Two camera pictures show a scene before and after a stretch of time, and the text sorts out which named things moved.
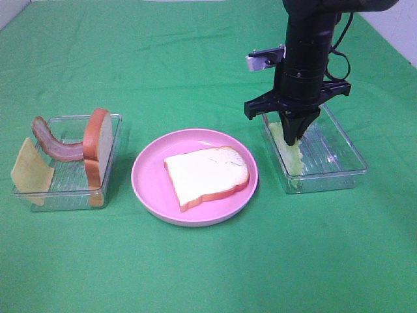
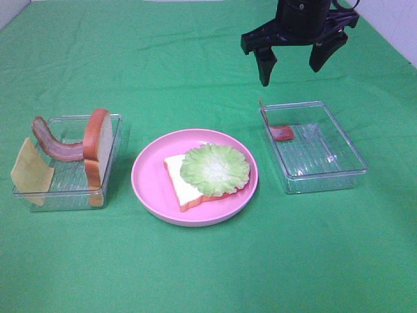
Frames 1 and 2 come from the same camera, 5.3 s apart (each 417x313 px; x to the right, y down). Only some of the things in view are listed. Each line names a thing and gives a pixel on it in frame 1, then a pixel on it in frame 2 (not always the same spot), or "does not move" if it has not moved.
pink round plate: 154,191 does not move
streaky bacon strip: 58,149 does not move
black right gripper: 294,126 -> 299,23
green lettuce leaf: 289,155 -> 215,169
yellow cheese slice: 31,175 does not move
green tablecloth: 169,64 does not move
